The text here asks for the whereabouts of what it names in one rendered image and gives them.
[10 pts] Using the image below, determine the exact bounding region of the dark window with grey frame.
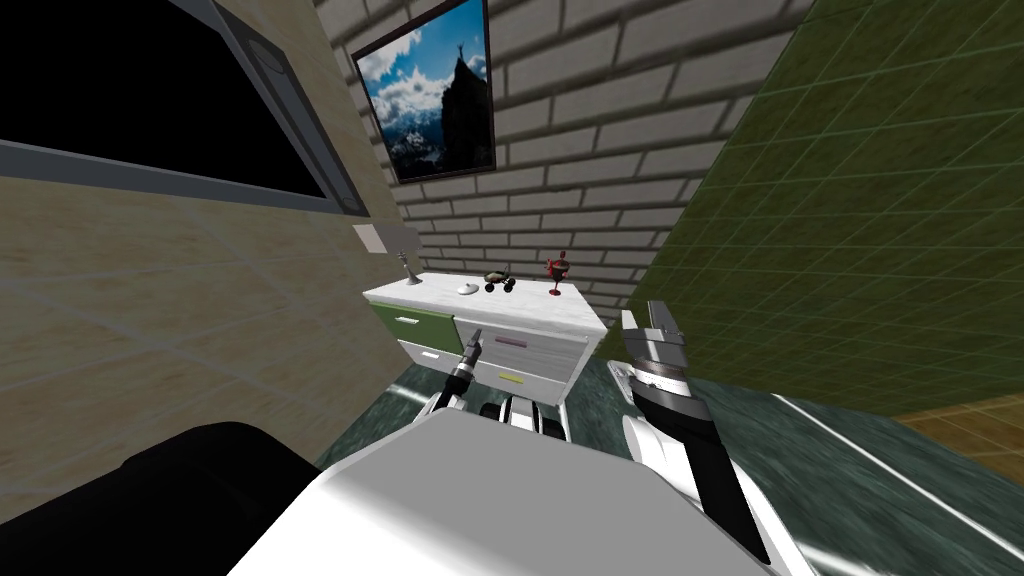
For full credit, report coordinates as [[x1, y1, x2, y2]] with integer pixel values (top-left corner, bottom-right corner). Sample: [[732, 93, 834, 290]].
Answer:
[[0, 0, 371, 219]]

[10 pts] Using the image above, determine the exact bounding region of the white dresser with drawers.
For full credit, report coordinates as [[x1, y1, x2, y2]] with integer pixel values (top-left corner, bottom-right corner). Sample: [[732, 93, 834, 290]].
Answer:
[[363, 249, 610, 408]]

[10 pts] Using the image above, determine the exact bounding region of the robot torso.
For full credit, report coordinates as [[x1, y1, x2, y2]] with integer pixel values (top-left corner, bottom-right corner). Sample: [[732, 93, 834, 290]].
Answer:
[[227, 395, 771, 576]]

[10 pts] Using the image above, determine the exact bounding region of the framed mountain picture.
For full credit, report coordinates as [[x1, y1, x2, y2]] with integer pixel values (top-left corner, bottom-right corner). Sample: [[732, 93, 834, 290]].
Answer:
[[351, 0, 499, 187]]

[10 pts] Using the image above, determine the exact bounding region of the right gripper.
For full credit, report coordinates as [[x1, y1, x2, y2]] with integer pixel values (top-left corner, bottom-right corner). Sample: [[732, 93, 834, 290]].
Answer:
[[620, 299, 689, 368]]

